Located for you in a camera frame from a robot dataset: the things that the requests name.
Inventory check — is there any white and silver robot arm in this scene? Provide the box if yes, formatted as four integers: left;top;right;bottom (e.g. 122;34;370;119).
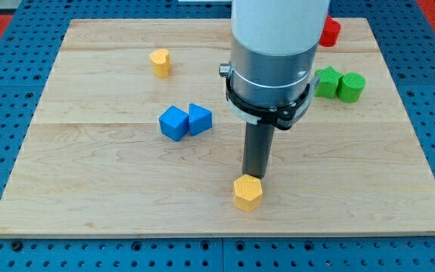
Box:
230;0;330;107

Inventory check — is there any light wooden board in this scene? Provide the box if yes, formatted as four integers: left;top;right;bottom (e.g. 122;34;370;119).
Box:
0;18;435;239

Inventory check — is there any yellow heart block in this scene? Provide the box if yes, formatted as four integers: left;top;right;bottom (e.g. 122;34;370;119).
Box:
149;48;171;79

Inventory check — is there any blue triangle block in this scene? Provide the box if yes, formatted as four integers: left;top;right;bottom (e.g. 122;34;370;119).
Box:
189;104;212;136

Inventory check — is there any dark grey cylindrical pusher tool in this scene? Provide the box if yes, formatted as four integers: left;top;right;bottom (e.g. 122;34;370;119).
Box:
242;123;275;178

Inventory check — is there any blue cube block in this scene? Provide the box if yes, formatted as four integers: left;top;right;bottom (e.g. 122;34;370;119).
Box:
159;106;190;141

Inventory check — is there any yellow hexagon block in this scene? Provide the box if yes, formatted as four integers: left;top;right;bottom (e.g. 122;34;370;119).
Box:
233;175;263;212

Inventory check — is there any green star block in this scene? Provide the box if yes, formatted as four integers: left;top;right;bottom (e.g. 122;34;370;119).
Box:
315;66;344;99

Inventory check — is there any green cylinder block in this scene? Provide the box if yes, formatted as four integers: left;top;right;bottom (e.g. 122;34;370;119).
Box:
337;73;366;103

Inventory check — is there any red block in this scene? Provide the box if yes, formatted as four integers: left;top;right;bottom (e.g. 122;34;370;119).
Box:
319;15;341;47

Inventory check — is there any black ring clamp bracket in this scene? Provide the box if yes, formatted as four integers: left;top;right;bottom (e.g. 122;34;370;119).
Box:
225;76;320;131

